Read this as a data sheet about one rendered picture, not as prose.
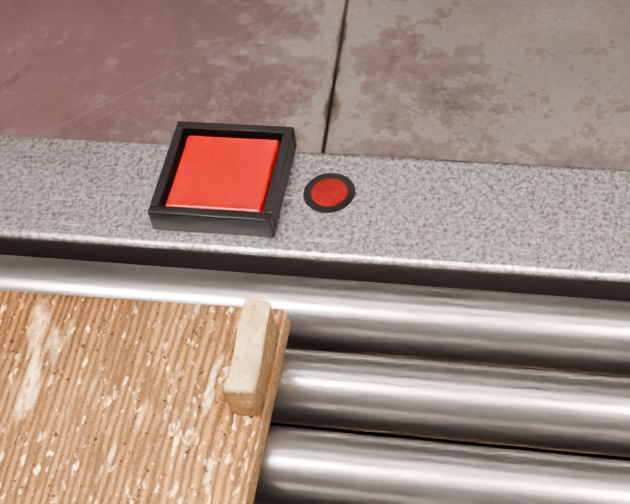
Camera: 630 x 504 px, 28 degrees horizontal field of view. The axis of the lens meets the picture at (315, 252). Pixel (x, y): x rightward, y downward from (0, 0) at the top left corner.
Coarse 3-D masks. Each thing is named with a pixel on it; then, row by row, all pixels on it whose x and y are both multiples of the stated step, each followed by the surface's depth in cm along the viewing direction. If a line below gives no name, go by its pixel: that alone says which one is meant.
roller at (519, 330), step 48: (0, 288) 75; (48, 288) 74; (96, 288) 74; (144, 288) 73; (192, 288) 72; (240, 288) 72; (288, 288) 72; (336, 288) 71; (384, 288) 71; (432, 288) 71; (288, 336) 72; (336, 336) 71; (384, 336) 70; (432, 336) 70; (480, 336) 69; (528, 336) 68; (576, 336) 68; (624, 336) 67
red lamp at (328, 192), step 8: (320, 184) 77; (328, 184) 77; (336, 184) 77; (344, 184) 77; (312, 192) 77; (320, 192) 76; (328, 192) 76; (336, 192) 76; (344, 192) 76; (320, 200) 76; (328, 200) 76; (336, 200) 76
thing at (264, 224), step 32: (192, 128) 79; (224, 128) 78; (256, 128) 78; (288, 128) 78; (288, 160) 77; (160, 192) 76; (160, 224) 76; (192, 224) 75; (224, 224) 74; (256, 224) 74
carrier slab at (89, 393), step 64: (0, 320) 71; (64, 320) 70; (128, 320) 70; (192, 320) 69; (0, 384) 68; (64, 384) 67; (128, 384) 67; (192, 384) 66; (0, 448) 65; (64, 448) 65; (128, 448) 64; (192, 448) 64; (256, 448) 64
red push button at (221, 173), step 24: (192, 144) 78; (216, 144) 78; (240, 144) 78; (264, 144) 78; (192, 168) 77; (216, 168) 77; (240, 168) 77; (264, 168) 76; (192, 192) 76; (216, 192) 76; (240, 192) 75; (264, 192) 75
